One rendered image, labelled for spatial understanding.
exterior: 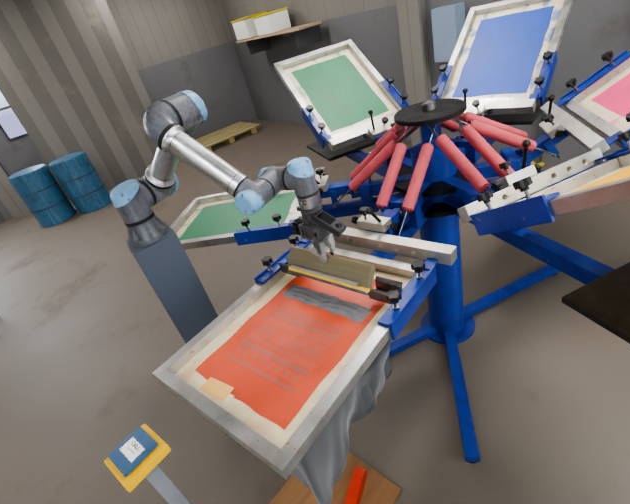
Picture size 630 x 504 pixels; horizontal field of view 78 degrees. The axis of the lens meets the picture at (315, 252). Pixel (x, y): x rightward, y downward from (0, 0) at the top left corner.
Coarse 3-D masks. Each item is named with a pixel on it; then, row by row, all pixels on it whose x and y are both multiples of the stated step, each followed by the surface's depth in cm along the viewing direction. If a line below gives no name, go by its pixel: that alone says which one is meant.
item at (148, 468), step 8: (144, 424) 111; (152, 432) 108; (160, 440) 105; (160, 448) 103; (168, 448) 104; (152, 456) 102; (160, 456) 103; (112, 464) 103; (144, 464) 101; (152, 464) 101; (112, 472) 101; (120, 472) 100; (136, 472) 99; (144, 472) 100; (152, 472) 107; (160, 472) 109; (120, 480) 98; (128, 480) 98; (136, 480) 98; (152, 480) 108; (160, 480) 110; (168, 480) 112; (128, 488) 97; (160, 488) 110; (168, 488) 112; (176, 488) 114; (168, 496) 113; (176, 496) 115; (184, 496) 118
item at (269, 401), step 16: (368, 304) 130; (384, 304) 128; (336, 320) 127; (368, 320) 124; (352, 336) 120; (336, 352) 116; (320, 368) 112; (256, 384) 113; (272, 384) 112; (304, 384) 109; (240, 400) 110; (256, 400) 108; (272, 400) 107; (288, 400) 106; (304, 400) 105; (272, 416) 103; (288, 416) 102
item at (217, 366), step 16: (288, 288) 149; (320, 288) 144; (336, 288) 141; (272, 304) 143; (288, 304) 140; (304, 304) 138; (256, 320) 137; (240, 336) 132; (224, 352) 128; (208, 368) 123; (224, 368) 122; (240, 368) 120; (240, 384) 115
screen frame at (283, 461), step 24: (384, 264) 140; (408, 264) 137; (264, 288) 149; (240, 312) 142; (216, 336) 135; (384, 336) 113; (168, 360) 126; (360, 360) 107; (168, 384) 117; (336, 384) 102; (216, 408) 105; (336, 408) 99; (240, 432) 97; (312, 432) 93; (264, 456) 90; (288, 456) 89
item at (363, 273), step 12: (300, 252) 142; (288, 264) 145; (300, 264) 142; (312, 264) 138; (324, 264) 135; (336, 264) 131; (348, 264) 128; (360, 264) 125; (336, 276) 131; (348, 276) 128; (360, 276) 125; (372, 276) 125
